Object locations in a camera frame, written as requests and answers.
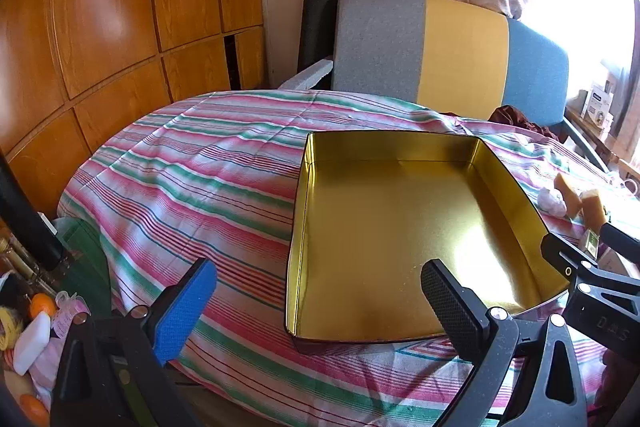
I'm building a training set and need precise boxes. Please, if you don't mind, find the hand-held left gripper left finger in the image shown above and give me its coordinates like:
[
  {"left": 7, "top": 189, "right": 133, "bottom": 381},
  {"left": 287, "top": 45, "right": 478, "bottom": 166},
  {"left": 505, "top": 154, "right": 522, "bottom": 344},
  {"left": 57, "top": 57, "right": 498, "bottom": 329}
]
[{"left": 50, "top": 257, "right": 218, "bottom": 427}]

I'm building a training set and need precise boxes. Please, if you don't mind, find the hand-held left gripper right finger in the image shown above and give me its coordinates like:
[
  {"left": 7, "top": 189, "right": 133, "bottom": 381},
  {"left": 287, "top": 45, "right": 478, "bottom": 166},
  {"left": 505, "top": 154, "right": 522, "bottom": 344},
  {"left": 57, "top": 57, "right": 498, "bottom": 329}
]
[{"left": 421, "top": 259, "right": 587, "bottom": 427}]

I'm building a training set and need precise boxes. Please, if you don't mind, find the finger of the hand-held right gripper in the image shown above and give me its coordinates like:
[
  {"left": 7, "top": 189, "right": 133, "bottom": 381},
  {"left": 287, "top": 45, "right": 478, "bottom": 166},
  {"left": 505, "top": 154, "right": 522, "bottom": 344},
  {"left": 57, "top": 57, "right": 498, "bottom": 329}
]
[
  {"left": 600, "top": 223, "right": 640, "bottom": 264},
  {"left": 541, "top": 233, "right": 598, "bottom": 279}
]

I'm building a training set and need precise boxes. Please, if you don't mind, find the small green box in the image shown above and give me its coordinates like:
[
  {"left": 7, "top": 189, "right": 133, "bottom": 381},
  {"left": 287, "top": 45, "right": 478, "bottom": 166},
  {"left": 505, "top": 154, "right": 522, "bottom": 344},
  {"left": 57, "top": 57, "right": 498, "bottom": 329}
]
[{"left": 582, "top": 229, "right": 601, "bottom": 258}]

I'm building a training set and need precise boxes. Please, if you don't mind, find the white packet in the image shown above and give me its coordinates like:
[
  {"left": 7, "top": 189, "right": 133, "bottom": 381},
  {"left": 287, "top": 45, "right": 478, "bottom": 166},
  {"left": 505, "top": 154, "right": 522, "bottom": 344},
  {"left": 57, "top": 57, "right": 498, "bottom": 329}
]
[{"left": 537, "top": 187, "right": 568, "bottom": 219}]

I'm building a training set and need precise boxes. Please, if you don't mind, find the gold metal tin box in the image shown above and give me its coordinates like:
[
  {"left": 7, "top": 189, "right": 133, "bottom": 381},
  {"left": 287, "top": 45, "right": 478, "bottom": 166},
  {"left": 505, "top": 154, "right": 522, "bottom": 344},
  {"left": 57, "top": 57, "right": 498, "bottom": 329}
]
[{"left": 284, "top": 130, "right": 571, "bottom": 355}]

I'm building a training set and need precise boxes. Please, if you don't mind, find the wooden desk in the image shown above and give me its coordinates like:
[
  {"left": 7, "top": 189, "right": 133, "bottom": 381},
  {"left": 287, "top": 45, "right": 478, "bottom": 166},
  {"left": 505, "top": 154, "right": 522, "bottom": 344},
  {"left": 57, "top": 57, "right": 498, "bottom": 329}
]
[{"left": 565, "top": 104, "right": 640, "bottom": 188}]

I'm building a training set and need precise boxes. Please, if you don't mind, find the pink plastic packet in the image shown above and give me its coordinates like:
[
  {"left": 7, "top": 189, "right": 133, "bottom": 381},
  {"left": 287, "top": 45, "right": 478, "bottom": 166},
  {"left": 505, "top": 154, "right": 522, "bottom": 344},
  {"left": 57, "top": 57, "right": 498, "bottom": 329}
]
[{"left": 52, "top": 292, "right": 91, "bottom": 338}]

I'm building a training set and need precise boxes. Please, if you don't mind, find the white printed carton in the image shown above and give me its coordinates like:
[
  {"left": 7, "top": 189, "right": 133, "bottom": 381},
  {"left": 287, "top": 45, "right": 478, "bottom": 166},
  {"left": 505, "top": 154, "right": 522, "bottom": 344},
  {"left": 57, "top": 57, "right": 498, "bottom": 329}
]
[{"left": 582, "top": 82, "right": 616, "bottom": 130}]

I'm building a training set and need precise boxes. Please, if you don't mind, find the orange fruit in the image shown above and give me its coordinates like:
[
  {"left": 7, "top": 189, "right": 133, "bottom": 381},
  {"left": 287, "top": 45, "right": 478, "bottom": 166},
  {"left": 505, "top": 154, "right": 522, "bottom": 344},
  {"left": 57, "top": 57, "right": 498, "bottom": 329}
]
[
  {"left": 29, "top": 294, "right": 56, "bottom": 320},
  {"left": 17, "top": 394, "right": 51, "bottom": 425}
]

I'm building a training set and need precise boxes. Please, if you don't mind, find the dark red cloth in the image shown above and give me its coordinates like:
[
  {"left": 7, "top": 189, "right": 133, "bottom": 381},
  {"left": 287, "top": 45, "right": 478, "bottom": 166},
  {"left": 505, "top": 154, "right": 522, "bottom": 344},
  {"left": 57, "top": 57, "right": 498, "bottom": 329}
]
[{"left": 489, "top": 105, "right": 558, "bottom": 140}]

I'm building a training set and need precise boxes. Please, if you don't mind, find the striped pink green tablecloth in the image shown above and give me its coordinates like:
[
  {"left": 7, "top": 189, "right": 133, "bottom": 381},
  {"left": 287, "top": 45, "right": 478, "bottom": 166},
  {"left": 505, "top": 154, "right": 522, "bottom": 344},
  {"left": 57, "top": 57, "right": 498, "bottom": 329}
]
[{"left": 56, "top": 89, "right": 640, "bottom": 427}]

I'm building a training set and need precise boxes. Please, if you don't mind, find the white plastic bottle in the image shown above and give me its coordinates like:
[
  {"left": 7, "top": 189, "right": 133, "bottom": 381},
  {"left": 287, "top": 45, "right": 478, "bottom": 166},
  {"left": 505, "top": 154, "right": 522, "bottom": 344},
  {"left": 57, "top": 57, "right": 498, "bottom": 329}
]
[{"left": 12, "top": 312, "right": 53, "bottom": 375}]

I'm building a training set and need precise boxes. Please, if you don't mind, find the grey yellow blue chair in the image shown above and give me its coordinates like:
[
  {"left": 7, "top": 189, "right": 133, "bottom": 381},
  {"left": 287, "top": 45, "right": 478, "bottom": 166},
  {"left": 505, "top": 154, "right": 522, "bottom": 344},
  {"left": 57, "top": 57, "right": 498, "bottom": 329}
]
[{"left": 277, "top": 0, "right": 613, "bottom": 172}]

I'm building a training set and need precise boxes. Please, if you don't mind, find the wooden cabinet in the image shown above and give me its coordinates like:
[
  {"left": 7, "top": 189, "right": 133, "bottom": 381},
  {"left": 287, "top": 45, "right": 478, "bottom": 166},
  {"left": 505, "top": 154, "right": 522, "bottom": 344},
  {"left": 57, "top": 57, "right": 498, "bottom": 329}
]
[{"left": 0, "top": 0, "right": 268, "bottom": 218}]

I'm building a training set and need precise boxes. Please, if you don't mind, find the black rolled mat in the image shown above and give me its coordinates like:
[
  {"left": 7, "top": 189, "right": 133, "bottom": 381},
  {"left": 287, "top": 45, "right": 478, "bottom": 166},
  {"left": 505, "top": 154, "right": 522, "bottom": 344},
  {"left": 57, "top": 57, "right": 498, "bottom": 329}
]
[{"left": 298, "top": 0, "right": 346, "bottom": 75}]

